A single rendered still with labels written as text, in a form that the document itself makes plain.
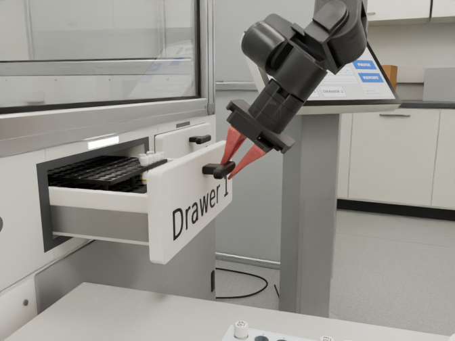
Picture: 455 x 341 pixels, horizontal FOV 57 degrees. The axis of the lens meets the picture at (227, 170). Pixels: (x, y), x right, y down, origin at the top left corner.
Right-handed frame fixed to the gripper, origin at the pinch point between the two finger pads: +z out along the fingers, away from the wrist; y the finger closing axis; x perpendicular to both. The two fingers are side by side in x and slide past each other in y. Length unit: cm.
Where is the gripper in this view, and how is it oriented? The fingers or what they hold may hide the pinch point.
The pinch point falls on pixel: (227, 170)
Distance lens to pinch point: 61.9
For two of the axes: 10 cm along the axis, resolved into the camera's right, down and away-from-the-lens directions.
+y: -7.7, -6.3, 1.2
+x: -2.9, 1.8, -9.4
